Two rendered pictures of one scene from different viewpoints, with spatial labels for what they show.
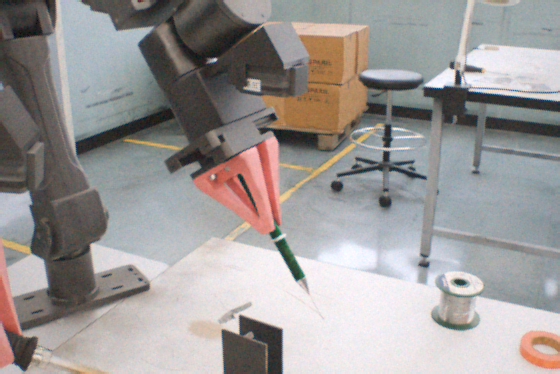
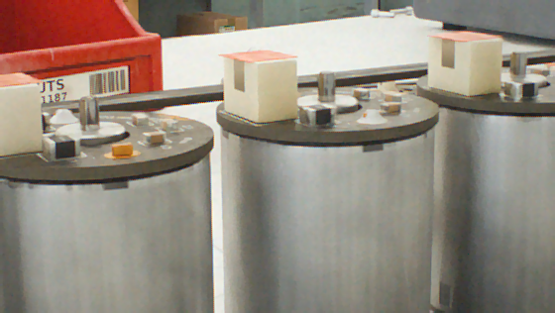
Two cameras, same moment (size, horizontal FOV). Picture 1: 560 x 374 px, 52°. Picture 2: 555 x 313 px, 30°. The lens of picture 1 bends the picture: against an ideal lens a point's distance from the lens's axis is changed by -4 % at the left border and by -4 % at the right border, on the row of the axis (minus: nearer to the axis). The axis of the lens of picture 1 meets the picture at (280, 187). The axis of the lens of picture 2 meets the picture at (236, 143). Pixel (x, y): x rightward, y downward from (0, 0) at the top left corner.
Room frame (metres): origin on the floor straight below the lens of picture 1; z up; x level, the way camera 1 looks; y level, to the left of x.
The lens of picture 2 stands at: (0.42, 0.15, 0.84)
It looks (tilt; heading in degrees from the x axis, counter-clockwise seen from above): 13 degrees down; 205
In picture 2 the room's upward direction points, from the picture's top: 1 degrees counter-clockwise
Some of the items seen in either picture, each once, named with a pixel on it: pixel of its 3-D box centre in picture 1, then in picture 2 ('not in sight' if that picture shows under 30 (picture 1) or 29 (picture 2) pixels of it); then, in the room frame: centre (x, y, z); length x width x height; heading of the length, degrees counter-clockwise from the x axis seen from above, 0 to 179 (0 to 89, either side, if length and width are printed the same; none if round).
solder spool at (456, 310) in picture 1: (457, 299); not in sight; (0.64, -0.22, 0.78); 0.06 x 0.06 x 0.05
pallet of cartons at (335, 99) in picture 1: (275, 78); not in sight; (4.26, 0.03, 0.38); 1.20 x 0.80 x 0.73; 69
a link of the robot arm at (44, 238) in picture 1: (69, 229); not in sight; (0.68, 0.27, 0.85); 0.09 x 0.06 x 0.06; 143
